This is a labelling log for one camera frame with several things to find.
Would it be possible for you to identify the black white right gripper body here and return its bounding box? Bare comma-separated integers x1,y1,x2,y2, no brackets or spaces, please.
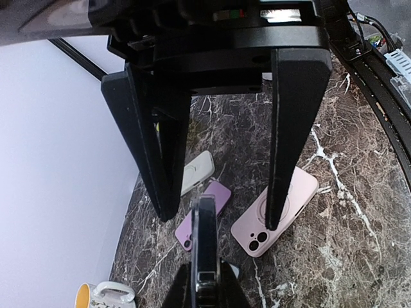
87,1,330,94

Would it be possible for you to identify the white spotted mug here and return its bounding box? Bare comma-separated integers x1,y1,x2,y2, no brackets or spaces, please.
74,281,137,308

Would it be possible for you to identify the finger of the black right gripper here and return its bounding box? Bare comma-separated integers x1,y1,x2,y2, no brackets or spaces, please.
101,63,191,222
265,48,332,230

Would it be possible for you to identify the purple phone case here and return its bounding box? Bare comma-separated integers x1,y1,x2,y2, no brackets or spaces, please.
175,181,232,252

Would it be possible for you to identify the black front rail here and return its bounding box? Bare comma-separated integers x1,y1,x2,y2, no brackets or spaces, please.
324,0,411,193

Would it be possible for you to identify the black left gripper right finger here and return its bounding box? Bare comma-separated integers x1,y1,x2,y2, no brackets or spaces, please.
218,262,251,308

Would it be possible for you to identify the pink phone case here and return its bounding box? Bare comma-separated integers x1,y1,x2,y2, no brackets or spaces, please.
230,165,320,259

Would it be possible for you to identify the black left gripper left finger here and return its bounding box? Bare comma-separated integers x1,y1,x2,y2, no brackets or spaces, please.
161,262,191,308

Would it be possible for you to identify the white phone case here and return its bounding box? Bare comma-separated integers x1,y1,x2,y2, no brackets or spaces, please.
180,150,215,196

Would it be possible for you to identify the light blue bare phone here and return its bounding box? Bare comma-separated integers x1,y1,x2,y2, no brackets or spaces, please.
230,264,240,280

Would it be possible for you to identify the grey slotted cable duct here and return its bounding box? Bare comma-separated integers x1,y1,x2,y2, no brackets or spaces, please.
384,49,411,81

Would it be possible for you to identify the clear phone case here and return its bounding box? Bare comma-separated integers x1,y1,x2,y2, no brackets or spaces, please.
191,195,220,307

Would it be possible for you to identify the right black frame post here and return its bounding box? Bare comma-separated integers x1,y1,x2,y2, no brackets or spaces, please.
48,38,107,81

